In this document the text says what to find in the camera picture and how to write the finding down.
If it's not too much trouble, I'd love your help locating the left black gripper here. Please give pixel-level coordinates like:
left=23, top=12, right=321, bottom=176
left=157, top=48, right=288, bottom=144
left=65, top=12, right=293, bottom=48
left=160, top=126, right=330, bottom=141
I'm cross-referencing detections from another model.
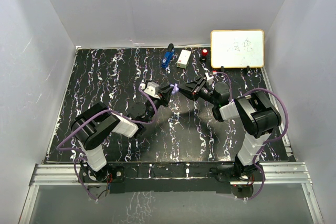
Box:
left=144, top=85, right=173, bottom=124

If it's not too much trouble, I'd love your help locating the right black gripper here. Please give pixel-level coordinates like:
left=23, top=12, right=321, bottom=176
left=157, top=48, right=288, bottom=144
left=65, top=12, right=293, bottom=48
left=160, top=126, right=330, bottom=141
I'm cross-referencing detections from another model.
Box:
left=177, top=77, right=218, bottom=106

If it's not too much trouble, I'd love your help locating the purple round earbud case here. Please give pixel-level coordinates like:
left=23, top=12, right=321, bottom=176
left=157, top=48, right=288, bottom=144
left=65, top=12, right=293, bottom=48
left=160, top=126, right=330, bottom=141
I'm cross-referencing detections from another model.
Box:
left=170, top=83, right=179, bottom=94

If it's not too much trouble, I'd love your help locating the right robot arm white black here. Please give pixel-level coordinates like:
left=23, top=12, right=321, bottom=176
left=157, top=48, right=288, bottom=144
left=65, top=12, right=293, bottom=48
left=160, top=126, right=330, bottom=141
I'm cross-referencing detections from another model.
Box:
left=177, top=77, right=281, bottom=180

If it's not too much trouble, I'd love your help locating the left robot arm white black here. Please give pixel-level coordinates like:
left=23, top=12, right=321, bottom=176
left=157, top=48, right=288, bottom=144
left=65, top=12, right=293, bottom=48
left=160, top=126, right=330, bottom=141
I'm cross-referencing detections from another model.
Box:
left=71, top=81, right=179, bottom=182

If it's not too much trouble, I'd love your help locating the white rectangular box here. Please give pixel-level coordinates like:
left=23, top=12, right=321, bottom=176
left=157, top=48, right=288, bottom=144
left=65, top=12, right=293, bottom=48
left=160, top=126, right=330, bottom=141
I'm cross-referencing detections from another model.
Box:
left=176, top=49, right=191, bottom=69

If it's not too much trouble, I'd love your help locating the blue black tool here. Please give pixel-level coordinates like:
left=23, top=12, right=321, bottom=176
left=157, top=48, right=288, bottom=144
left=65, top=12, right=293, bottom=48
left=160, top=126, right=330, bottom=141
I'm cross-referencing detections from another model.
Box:
left=161, top=43, right=175, bottom=68

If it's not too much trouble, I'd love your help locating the red emergency button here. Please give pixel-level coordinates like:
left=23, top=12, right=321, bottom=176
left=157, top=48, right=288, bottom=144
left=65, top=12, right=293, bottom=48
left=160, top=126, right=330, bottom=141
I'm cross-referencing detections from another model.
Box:
left=200, top=48, right=208, bottom=62

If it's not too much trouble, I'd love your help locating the black front base bar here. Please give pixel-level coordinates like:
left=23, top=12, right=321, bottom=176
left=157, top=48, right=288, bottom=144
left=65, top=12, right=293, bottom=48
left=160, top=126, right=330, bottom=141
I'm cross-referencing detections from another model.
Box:
left=78, top=161, right=266, bottom=195

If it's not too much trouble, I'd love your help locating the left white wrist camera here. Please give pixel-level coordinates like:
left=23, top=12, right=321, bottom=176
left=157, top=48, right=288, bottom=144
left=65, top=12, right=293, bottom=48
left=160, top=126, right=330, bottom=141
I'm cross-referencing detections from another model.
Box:
left=139, top=81, right=160, bottom=99

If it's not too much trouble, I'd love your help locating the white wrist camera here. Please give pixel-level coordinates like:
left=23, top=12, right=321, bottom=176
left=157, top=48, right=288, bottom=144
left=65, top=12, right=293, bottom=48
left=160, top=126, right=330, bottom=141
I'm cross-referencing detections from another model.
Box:
left=139, top=81, right=160, bottom=99
left=205, top=71, right=214, bottom=86

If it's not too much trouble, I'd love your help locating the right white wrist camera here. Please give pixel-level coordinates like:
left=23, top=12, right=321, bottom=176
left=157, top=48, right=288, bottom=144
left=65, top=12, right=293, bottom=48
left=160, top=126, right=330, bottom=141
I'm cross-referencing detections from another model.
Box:
left=205, top=71, right=214, bottom=86

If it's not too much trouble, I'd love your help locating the white board wooden frame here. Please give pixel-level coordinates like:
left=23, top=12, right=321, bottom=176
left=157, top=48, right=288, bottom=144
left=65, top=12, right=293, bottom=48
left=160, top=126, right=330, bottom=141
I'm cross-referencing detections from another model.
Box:
left=211, top=29, right=265, bottom=69

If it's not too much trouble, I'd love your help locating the aluminium frame rail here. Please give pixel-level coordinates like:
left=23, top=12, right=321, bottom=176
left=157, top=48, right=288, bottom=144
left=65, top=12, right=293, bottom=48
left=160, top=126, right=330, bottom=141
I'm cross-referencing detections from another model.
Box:
left=19, top=162, right=323, bottom=223

